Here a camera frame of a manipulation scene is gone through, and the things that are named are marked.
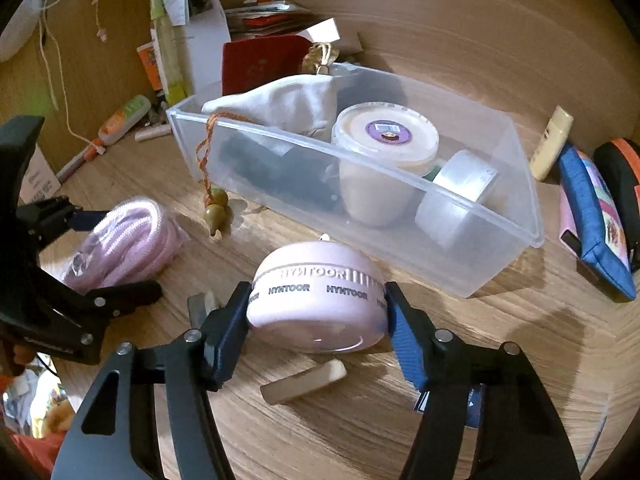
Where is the clear tape roll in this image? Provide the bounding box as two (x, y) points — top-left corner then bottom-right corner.
(414, 150), (498, 249)

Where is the pink round Hyntoor case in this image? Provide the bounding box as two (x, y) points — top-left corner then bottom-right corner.
(246, 240), (388, 353)

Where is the blue patchwork pencil pouch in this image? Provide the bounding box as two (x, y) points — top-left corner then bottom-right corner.
(558, 143), (637, 300)

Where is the white hanging cable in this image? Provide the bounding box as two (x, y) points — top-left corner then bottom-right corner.
(37, 0), (109, 154)

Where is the small white box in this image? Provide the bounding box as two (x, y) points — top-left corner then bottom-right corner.
(297, 18), (363, 56)

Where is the clear plastic storage bin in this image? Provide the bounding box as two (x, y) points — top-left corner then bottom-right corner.
(168, 63), (544, 297)

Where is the cream small tube bottle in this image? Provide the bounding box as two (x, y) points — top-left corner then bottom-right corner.
(529, 105), (574, 181)

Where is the white cloth pouch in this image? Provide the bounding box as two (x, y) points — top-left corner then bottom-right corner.
(202, 75), (337, 142)

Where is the red booklet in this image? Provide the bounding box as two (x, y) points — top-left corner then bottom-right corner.
(221, 35), (312, 96)

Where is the stack of books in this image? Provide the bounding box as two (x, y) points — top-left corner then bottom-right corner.
(224, 0), (316, 40)

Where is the white lidded tub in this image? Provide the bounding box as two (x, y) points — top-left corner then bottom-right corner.
(332, 102), (439, 228)

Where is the white curled paper sheet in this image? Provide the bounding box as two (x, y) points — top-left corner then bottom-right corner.
(163, 0), (231, 94)

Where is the yellow green spray bottle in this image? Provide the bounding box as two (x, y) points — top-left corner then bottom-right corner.
(150, 0), (186, 106)

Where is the black orange zip case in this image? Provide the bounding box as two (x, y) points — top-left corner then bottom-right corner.
(593, 138), (640, 273)

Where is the pink lip balm stick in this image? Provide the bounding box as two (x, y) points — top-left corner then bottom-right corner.
(134, 124), (172, 142)

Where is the red white marker pen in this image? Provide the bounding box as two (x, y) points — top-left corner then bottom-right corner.
(56, 139), (106, 184)

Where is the grey beige eraser block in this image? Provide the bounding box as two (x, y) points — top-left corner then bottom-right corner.
(186, 290), (220, 328)

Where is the olive bead tassel cord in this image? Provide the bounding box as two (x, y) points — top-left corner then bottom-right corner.
(194, 110), (252, 238)

